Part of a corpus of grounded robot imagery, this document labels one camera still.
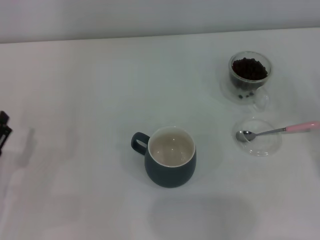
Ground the dark teal ceramic mug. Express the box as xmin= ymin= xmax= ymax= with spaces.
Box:
xmin=130 ymin=126 xmax=197 ymax=189

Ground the pink handled steel spoon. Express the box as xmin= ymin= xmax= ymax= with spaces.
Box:
xmin=235 ymin=121 xmax=320 ymax=144

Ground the clear glass saucer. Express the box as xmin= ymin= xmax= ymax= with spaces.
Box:
xmin=231 ymin=118 xmax=283 ymax=158

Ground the clear glass cup with handle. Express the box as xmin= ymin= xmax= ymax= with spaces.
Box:
xmin=220 ymin=50 xmax=272 ymax=112

